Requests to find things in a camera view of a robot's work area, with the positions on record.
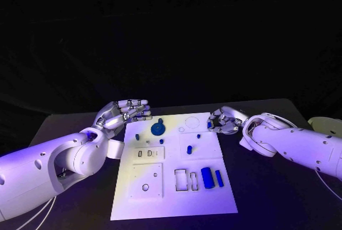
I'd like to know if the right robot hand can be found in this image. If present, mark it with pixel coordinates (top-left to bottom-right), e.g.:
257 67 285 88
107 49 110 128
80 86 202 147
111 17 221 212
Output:
207 105 251 135

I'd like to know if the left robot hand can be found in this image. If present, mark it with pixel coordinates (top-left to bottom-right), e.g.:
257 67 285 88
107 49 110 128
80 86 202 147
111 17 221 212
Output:
93 99 153 139

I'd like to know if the white task board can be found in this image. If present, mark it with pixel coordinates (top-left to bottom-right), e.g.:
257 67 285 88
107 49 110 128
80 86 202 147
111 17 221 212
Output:
110 112 238 221

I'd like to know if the blue gear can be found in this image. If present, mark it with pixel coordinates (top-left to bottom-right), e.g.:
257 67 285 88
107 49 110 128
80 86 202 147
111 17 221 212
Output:
150 118 168 137

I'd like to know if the thin blue cylinder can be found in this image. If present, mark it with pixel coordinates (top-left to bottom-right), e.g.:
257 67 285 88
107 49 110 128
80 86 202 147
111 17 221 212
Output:
215 170 225 187

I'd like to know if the large blue cylinder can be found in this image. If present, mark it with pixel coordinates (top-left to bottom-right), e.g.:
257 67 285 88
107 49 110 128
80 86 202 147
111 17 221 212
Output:
201 167 217 189

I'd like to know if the pale round disc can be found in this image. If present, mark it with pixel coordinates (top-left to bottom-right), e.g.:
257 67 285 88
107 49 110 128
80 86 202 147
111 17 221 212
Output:
308 116 342 139

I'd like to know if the white cable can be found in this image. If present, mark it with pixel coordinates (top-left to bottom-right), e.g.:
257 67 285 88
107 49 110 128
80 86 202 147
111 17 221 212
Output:
315 170 342 201
15 196 58 230
0 196 57 230

